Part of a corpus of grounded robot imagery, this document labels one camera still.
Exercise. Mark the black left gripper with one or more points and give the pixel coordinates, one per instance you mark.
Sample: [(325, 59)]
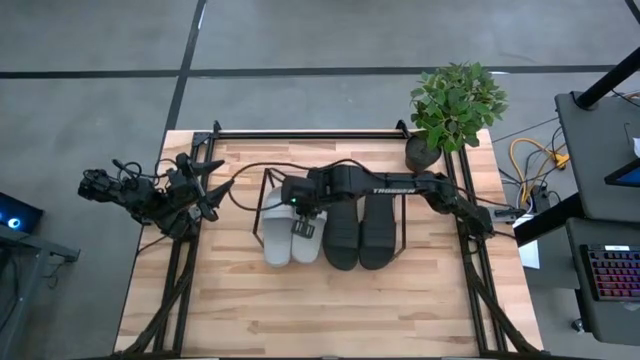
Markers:
[(185, 192)]

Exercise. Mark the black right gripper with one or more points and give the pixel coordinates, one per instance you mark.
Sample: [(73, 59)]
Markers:
[(300, 192)]

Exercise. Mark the white rubber slide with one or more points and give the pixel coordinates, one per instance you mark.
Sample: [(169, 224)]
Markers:
[(276, 235), (307, 250)]

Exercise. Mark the black rubber slide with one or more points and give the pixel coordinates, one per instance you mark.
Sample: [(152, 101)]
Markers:
[(377, 235), (341, 235)]

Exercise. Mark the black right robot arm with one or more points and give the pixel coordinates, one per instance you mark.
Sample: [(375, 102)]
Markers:
[(350, 182)]

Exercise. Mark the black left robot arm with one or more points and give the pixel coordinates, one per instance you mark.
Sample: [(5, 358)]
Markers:
[(140, 197)]

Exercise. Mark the black metal shoe rack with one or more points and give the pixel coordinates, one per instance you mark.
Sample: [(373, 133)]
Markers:
[(400, 215)]

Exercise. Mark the black computer blue light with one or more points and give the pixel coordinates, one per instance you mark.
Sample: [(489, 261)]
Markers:
[(20, 215)]

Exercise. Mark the potted green plant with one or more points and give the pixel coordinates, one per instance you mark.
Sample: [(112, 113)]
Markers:
[(455, 105)]

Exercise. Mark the grey metal cart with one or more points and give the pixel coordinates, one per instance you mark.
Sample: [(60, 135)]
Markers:
[(20, 300)]

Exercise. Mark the white paper sheet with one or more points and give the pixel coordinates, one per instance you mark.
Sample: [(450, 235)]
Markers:
[(529, 252)]

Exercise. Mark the black power strip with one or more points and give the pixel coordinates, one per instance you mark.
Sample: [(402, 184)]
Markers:
[(540, 197)]

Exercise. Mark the black desk beam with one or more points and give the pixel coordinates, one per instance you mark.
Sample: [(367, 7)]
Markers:
[(550, 220)]

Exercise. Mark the grey desk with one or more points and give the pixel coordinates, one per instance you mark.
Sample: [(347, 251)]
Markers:
[(610, 320), (595, 165)]

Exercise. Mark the black backlit keyboard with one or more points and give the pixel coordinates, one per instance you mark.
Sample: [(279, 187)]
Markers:
[(612, 272)]

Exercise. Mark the tablet with blue screen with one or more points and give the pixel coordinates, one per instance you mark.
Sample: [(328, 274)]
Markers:
[(627, 176)]

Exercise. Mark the black pole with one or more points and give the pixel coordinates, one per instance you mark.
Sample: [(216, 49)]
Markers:
[(605, 80)]

